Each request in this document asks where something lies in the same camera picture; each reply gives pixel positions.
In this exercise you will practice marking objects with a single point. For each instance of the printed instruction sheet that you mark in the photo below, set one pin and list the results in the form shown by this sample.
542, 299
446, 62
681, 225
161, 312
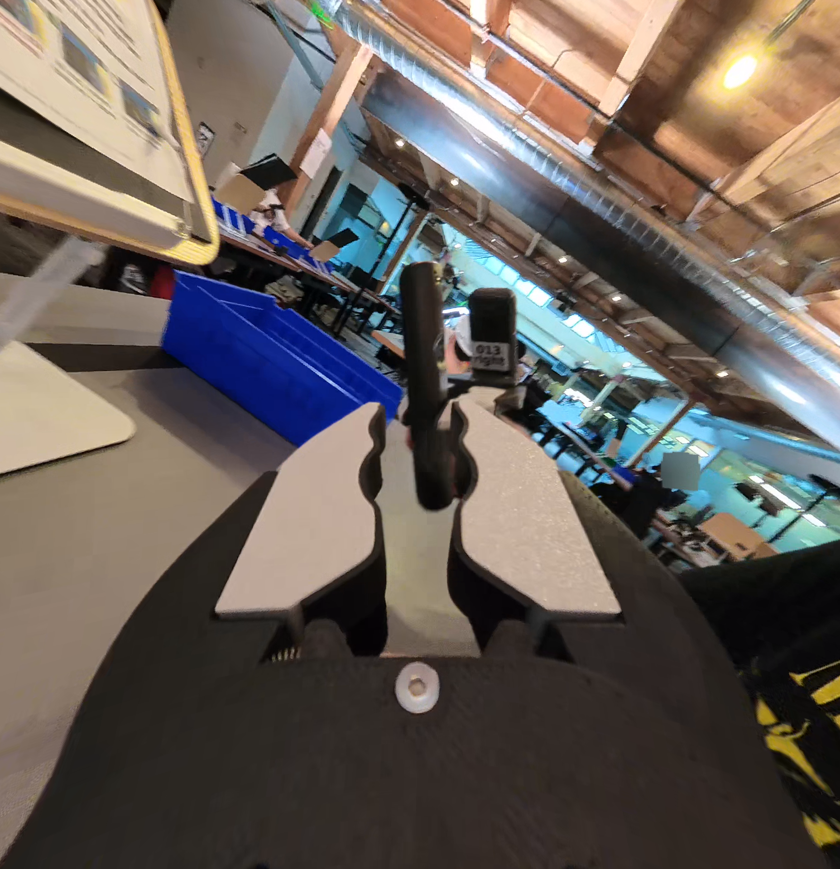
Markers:
87, 68

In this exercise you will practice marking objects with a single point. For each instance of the person's black yellow shirt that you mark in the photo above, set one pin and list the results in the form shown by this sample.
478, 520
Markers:
800, 713

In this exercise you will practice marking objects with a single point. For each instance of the black remote control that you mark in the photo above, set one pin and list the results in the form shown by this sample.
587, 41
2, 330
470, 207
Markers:
423, 380

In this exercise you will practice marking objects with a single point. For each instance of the round ceiling light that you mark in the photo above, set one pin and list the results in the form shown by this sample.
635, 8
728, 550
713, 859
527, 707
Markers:
740, 71

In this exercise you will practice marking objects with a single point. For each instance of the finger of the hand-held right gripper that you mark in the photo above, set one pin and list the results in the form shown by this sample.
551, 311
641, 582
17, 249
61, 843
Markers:
403, 413
445, 414

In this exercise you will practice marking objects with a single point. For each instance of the small blue storage bin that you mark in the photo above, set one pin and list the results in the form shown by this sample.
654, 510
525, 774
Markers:
226, 217

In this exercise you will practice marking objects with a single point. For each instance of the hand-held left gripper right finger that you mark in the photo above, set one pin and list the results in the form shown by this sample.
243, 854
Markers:
528, 529

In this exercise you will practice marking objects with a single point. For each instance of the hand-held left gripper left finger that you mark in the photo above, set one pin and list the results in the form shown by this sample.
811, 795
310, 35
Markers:
304, 529

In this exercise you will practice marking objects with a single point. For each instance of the white paper notice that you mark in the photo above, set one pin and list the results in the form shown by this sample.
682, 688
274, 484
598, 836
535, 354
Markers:
318, 153

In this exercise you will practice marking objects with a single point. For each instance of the white hard hat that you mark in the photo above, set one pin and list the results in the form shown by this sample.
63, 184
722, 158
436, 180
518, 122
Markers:
464, 336

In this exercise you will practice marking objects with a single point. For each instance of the blue plastic bin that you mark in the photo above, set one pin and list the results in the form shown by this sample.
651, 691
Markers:
270, 366

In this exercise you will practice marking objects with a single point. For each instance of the white metal document stand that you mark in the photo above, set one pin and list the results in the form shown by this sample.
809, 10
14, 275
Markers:
46, 421

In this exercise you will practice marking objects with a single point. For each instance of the black floor pole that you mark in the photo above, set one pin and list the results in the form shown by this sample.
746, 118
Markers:
386, 251

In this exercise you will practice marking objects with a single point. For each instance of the black backing panel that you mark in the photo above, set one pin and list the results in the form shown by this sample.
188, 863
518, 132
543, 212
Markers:
53, 142

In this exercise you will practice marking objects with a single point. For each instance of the wooden board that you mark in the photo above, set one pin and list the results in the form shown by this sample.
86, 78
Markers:
201, 197

